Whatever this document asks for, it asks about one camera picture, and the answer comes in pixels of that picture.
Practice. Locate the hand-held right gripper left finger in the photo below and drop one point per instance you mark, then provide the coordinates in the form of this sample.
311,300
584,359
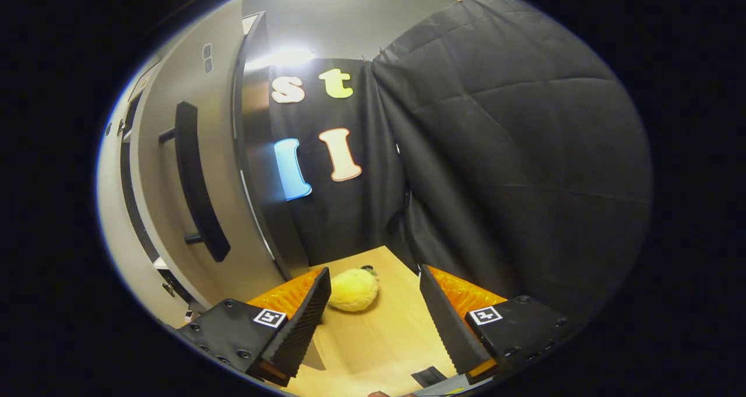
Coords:
297,327

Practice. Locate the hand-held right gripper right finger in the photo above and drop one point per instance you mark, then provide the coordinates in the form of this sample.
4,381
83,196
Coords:
446,327

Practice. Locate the white cabinet door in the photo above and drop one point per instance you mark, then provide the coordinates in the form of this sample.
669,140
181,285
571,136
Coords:
113,222
227,169

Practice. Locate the white cabinet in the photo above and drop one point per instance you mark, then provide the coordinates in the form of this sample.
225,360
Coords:
259,152

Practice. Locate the small black flat piece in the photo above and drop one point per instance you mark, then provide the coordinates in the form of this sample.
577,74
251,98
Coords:
428,376

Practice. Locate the yellow plush fruit toy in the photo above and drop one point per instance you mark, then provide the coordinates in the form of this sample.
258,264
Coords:
352,291

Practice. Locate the black backdrop cloth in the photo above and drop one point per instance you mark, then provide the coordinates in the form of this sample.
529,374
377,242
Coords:
349,210

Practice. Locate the quilted dark grey cloth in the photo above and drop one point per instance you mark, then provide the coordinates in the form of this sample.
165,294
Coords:
524,181

